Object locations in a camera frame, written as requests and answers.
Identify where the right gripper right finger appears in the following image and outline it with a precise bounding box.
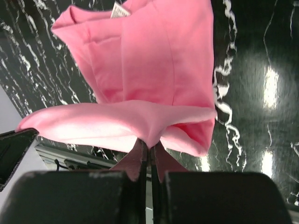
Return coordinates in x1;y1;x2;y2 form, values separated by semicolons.
150;143;291;224

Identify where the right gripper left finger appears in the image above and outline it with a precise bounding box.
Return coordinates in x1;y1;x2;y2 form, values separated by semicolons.
0;140;147;224

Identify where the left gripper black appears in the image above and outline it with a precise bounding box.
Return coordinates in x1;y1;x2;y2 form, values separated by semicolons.
0;129;38;191

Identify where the pink t shirt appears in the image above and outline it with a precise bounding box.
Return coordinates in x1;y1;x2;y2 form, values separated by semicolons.
16;0;216;156

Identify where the aluminium rail front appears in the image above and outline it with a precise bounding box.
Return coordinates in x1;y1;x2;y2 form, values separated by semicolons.
35;144;117;171

